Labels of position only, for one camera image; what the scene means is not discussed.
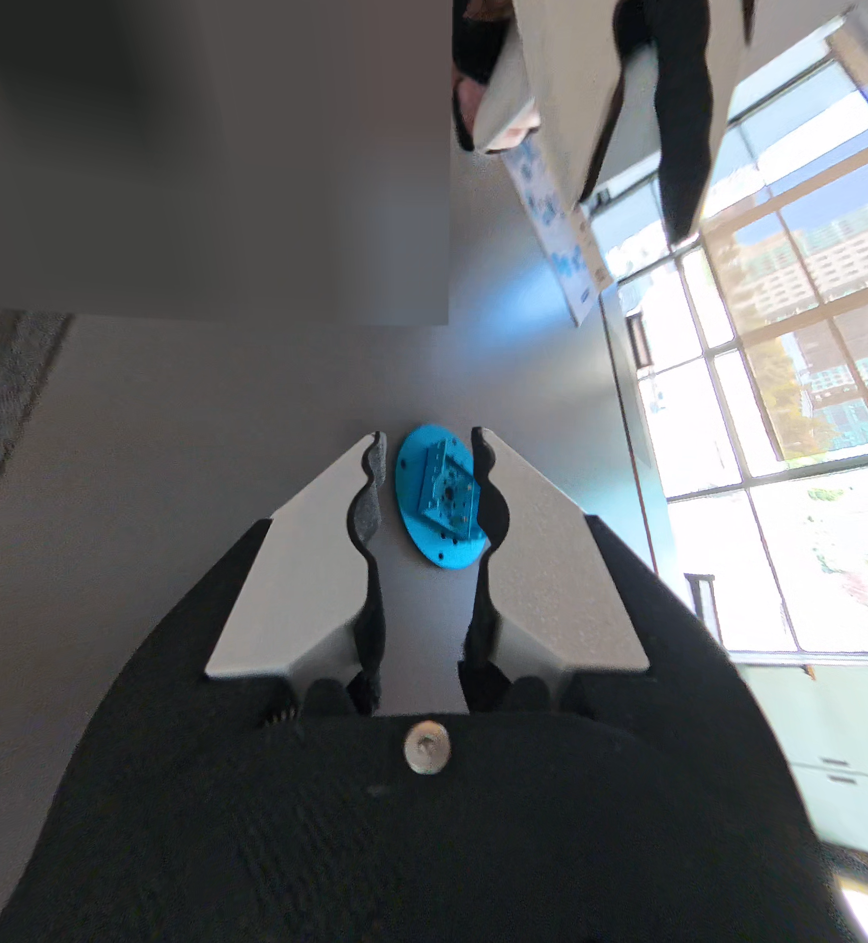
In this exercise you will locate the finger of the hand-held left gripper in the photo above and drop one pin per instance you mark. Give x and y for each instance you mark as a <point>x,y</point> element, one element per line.
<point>684,110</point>
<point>566,74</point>

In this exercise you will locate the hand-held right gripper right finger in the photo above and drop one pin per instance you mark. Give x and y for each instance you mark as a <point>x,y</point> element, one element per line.
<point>559,597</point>

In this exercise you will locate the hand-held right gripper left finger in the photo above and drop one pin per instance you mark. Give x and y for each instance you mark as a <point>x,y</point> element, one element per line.
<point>294,597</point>

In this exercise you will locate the blue disc with square bracket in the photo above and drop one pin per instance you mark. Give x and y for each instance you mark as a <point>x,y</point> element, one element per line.
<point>419,516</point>

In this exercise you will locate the grey desk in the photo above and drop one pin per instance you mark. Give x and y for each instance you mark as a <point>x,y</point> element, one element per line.
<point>625,412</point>
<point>183,479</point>

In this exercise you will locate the person's left hand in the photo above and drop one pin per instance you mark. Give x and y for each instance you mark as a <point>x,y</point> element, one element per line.
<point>465,107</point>

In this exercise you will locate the cardboard box with blue print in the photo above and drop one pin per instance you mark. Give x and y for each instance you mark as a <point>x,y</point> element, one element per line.
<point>552,213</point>

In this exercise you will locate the black chair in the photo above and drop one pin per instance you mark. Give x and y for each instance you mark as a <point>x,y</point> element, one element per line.
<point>636,342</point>

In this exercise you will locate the large glass window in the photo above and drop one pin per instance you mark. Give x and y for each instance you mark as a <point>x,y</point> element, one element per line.
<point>809,552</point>

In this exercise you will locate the frosted glass partition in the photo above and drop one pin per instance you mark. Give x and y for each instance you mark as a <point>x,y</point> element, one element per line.
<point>809,722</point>

